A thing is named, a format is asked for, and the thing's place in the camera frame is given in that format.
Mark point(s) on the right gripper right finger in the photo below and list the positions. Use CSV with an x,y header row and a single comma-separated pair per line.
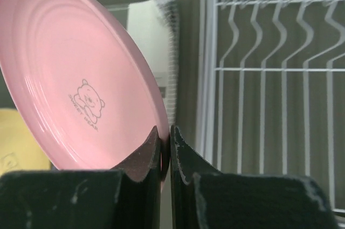
x,y
204,197

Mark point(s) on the yellow plate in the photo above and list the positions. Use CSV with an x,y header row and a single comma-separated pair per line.
x,y
19,149

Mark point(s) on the white wire dish rack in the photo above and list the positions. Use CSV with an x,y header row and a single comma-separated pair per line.
x,y
271,89

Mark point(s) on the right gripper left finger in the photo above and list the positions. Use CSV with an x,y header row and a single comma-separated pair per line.
x,y
126,196

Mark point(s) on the pink plate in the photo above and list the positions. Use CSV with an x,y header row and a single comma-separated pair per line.
x,y
80,83

